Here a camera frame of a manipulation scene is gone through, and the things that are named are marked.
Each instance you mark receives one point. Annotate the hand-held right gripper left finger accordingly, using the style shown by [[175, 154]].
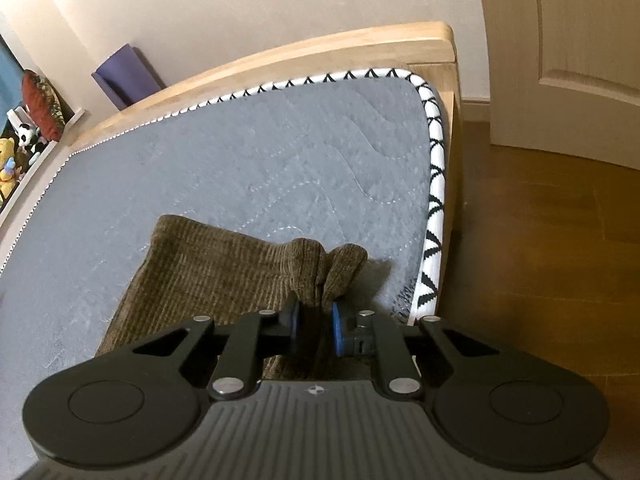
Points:
[[295, 325]]

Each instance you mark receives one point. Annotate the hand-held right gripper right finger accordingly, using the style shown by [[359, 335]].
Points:
[[339, 330]]

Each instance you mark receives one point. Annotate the grey quilted mattress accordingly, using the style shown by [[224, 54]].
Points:
[[300, 150]]

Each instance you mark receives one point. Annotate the purple box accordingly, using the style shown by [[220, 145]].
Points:
[[127, 75]]

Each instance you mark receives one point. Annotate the yellow bear plush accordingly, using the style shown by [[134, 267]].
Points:
[[7, 152], [7, 176]]

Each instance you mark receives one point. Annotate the panda plush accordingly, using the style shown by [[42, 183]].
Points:
[[27, 136]]

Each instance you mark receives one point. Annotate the dark red cushion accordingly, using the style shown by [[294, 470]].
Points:
[[42, 105]]

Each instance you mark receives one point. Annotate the white door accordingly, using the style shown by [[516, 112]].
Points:
[[575, 60]]

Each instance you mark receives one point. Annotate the blue curtain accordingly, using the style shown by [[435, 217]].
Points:
[[7, 77]]

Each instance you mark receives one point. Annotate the wooden bed frame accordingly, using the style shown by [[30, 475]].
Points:
[[350, 45]]

